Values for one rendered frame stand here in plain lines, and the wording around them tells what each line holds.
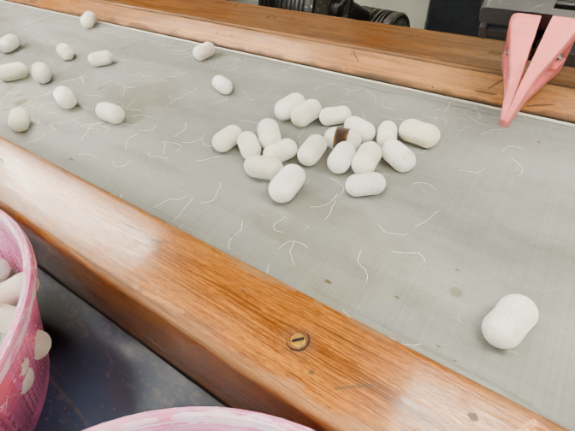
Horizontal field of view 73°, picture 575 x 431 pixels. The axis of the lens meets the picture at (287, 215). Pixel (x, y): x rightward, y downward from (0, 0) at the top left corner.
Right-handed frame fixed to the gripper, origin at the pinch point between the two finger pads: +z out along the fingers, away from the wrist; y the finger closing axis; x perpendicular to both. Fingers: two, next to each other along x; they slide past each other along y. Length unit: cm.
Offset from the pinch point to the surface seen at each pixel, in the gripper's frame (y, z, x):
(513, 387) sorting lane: 5.7, 18.0, -11.1
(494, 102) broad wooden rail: -1.9, -3.9, 7.2
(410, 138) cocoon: -6.6, 4.1, -0.3
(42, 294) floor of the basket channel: -28.1, 29.1, -11.9
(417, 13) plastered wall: -69, -111, 168
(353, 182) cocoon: -7.8, 10.2, -6.5
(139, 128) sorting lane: -31.6, 12.3, -6.1
